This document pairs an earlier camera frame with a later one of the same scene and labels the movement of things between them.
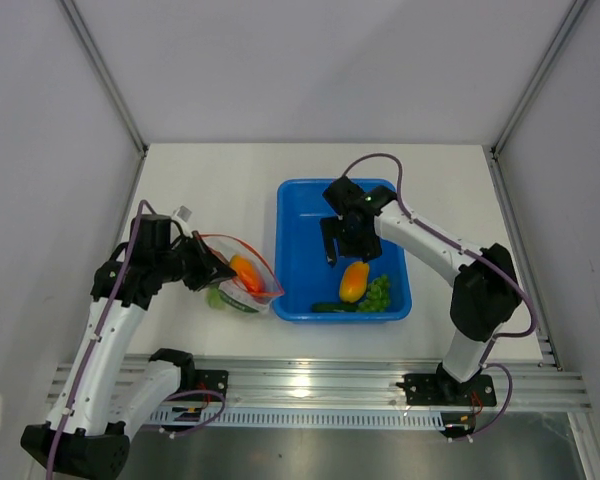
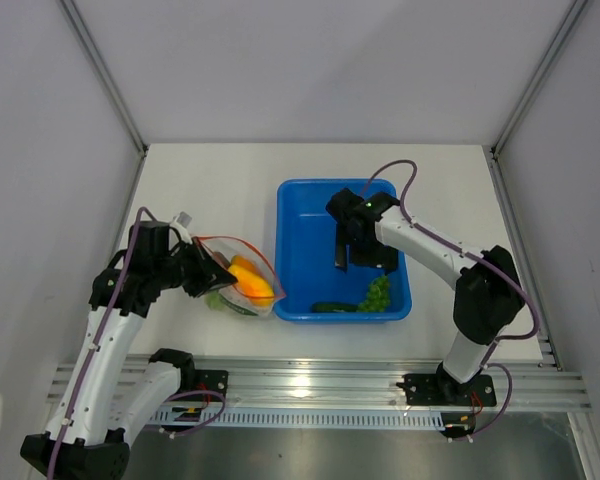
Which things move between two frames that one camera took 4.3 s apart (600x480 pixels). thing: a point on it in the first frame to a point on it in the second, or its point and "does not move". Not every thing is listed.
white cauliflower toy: x=214 y=298 does not move
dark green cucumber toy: x=335 y=307 does not move
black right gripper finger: x=329 y=227 to x=340 y=260
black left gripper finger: x=212 y=268 does not move
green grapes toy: x=377 y=296 does not move
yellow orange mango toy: x=353 y=281 to x=254 y=287
